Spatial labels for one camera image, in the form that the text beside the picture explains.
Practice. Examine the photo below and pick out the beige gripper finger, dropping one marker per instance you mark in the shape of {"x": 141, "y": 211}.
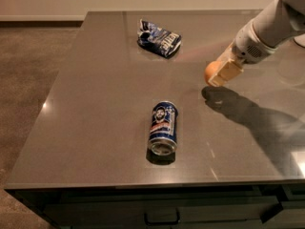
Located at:
{"x": 225, "y": 73}
{"x": 227, "y": 56}

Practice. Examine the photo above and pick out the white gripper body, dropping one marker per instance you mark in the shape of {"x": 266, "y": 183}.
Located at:
{"x": 249, "y": 49}

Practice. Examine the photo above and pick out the orange fruit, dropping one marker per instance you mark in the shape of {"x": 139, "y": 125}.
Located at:
{"x": 210, "y": 70}

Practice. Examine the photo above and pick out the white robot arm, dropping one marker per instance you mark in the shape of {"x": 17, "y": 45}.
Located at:
{"x": 278, "y": 22}

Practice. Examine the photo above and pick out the blue pepsi can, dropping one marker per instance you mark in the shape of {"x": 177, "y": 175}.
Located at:
{"x": 162, "y": 135}

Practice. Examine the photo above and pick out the blue crumpled chip bag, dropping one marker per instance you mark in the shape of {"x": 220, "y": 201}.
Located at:
{"x": 158, "y": 40}

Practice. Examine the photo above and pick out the dark cabinet drawer front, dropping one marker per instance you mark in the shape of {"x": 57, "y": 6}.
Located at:
{"x": 190, "y": 213}

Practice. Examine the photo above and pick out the black drawer handle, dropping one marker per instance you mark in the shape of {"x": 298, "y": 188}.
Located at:
{"x": 164, "y": 217}

